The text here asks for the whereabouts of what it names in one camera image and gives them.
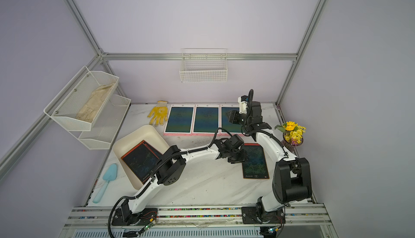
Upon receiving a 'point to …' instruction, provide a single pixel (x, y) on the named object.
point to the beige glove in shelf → (89, 110)
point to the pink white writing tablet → (180, 120)
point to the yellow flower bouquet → (291, 126)
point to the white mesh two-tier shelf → (100, 134)
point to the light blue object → (109, 175)
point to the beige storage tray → (147, 133)
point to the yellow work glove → (160, 113)
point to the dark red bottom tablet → (255, 166)
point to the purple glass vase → (291, 139)
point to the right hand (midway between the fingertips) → (230, 115)
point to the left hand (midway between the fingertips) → (246, 161)
